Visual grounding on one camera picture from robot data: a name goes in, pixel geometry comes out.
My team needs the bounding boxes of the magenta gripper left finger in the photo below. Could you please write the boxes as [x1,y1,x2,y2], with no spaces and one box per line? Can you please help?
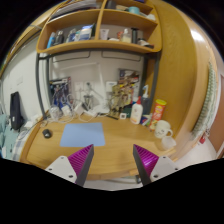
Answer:
[46,144,94,186]

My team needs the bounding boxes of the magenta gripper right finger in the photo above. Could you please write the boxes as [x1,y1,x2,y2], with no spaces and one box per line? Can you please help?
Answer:
[133,144,179,185]

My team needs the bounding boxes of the blue mouse pad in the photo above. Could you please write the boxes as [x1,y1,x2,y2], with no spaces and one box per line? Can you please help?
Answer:
[60,123,105,147]

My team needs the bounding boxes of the black computer mouse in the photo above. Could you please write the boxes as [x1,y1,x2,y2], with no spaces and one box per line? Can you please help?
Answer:
[42,129,52,139]

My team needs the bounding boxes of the clear plastic cup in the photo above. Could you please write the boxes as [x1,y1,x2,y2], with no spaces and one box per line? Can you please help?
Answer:
[161,136,176,150]

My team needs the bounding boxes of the wooden desk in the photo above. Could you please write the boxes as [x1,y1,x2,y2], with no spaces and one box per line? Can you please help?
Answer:
[19,117,175,180]

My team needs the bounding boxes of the white ceramic mug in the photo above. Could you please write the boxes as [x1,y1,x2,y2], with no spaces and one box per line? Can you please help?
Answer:
[154,120,173,139]

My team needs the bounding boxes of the white lotion bottle red cap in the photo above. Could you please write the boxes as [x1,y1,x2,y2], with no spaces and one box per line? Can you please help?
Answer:
[130,97,143,124]

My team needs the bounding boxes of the small white cube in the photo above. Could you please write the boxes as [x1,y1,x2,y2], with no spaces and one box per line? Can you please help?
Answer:
[120,113,127,120]

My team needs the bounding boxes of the yellow red chip canister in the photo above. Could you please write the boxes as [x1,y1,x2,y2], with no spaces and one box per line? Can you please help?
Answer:
[149,99,167,131]

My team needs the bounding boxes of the dark spray bottle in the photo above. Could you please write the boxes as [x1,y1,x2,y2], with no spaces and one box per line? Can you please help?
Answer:
[141,85,150,115]

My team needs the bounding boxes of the wooden mechanical model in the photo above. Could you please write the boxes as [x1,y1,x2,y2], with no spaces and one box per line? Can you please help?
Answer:
[109,78,133,118]

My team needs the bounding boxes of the colourful box on desk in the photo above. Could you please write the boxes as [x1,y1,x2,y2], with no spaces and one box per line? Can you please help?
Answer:
[49,77,71,103]

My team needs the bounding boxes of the blue bottle on shelf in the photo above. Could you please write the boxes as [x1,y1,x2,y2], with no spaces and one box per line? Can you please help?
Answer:
[47,32,55,48]

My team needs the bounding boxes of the clear bottle on shelf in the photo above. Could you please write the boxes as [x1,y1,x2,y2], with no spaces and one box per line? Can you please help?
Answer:
[121,29,131,43]

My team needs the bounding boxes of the black cup on shelf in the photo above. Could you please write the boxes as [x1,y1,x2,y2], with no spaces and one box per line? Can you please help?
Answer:
[131,28,138,44]

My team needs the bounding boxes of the light blue package on shelf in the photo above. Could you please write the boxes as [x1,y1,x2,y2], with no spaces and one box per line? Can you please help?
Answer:
[79,24,95,41]

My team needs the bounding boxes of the white tube on shelf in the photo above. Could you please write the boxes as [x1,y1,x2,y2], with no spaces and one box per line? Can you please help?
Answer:
[100,29,109,40]

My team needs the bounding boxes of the tangled white cables and chargers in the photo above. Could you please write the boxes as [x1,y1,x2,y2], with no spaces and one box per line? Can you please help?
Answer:
[44,94,101,124]

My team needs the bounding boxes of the wooden wall shelf unit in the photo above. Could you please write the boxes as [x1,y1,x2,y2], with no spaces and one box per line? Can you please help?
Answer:
[36,0,162,54]

